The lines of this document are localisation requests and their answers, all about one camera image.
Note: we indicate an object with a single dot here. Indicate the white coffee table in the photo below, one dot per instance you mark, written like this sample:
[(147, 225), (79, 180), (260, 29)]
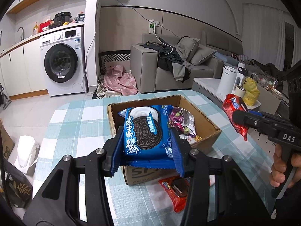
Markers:
[(207, 84)]

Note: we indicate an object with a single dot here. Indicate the grey plastic bag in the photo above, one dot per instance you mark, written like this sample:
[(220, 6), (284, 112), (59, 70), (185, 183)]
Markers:
[(78, 18)]

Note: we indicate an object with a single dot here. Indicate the blue cookie packet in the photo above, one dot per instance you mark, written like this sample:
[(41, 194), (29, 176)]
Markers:
[(143, 131)]

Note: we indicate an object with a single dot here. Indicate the red cookie packet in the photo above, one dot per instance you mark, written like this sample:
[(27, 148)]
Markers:
[(176, 200)]

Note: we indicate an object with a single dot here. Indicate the red snack packet blue logo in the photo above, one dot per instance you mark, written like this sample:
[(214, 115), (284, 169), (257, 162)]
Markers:
[(228, 109)]

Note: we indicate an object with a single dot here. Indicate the yellow plastic bag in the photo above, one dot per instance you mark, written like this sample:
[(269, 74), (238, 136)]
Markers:
[(250, 91)]

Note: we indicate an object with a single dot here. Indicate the grey sofa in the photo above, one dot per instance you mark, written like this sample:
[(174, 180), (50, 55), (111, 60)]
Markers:
[(145, 70)]

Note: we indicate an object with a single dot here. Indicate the white green wall charger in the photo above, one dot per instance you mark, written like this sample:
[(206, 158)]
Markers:
[(151, 28)]

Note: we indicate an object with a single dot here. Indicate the red box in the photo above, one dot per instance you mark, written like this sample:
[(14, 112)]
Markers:
[(44, 27)]

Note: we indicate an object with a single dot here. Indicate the black bag gold print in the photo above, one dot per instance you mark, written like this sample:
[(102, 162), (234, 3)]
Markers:
[(18, 188)]

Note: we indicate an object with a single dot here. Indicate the light blue pillow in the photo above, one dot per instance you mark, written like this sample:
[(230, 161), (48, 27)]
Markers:
[(223, 57)]

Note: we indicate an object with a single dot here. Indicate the small purple snack bag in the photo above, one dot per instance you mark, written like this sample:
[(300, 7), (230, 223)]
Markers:
[(178, 117)]

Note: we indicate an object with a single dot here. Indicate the white washing machine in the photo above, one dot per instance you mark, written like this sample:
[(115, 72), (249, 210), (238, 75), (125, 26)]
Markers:
[(70, 84)]

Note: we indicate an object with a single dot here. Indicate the checked teal tablecloth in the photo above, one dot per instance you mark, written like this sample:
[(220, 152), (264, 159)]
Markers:
[(77, 127)]

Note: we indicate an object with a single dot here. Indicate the white plastic bag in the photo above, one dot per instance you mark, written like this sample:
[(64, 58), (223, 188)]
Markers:
[(25, 150)]

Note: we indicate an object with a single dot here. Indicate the white electric kettle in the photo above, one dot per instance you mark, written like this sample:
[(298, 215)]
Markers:
[(227, 80)]

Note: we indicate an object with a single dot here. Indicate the white paper cup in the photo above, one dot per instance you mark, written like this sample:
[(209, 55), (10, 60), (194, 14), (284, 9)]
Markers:
[(239, 91)]

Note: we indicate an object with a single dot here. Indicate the flat printed cardboard box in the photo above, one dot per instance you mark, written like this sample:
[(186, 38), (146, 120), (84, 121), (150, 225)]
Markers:
[(6, 143)]

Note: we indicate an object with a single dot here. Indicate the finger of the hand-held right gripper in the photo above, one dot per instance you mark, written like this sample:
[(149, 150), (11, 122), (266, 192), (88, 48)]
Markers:
[(255, 113), (249, 120)]

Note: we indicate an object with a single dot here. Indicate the dark blanket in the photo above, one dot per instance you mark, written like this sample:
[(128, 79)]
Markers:
[(268, 67)]

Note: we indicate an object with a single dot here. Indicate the black pressure cooker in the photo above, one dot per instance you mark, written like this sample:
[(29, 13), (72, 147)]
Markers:
[(61, 18)]

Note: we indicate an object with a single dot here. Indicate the yellow bottle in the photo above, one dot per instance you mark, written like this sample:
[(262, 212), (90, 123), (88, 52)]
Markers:
[(35, 29)]

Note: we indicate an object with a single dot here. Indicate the person's right hand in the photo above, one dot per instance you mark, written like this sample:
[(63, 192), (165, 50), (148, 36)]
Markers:
[(277, 169)]

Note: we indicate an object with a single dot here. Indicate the grey pillow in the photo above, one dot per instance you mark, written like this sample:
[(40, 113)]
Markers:
[(203, 54), (188, 47)]

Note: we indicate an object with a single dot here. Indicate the white kitchen base cabinet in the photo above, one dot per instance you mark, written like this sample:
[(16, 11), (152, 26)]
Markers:
[(23, 70)]

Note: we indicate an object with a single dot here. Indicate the grey storage box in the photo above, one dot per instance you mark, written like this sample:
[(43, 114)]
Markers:
[(268, 101)]

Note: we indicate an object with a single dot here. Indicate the metal faucet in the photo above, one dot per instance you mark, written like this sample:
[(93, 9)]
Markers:
[(23, 35)]

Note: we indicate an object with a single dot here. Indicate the printed cardboard box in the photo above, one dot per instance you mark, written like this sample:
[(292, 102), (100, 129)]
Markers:
[(6, 143), (207, 124)]

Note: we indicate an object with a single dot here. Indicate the pink cloth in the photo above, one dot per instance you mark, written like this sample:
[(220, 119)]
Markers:
[(122, 82)]

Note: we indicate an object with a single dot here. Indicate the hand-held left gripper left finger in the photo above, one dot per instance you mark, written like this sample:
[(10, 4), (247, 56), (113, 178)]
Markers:
[(117, 153)]

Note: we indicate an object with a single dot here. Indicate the beige cloth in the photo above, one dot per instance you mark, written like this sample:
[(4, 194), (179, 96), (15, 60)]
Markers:
[(102, 89)]

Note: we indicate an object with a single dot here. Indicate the dark clothes pile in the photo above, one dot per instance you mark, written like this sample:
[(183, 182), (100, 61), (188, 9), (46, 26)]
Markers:
[(169, 61)]

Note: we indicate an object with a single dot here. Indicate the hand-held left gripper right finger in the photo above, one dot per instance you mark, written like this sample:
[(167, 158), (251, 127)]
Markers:
[(178, 155)]

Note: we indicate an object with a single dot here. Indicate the white curtain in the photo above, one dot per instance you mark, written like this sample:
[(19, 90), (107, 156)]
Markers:
[(261, 28)]

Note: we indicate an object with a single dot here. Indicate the clear cracker packet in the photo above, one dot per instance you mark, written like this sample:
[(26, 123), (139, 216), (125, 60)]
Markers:
[(190, 139)]

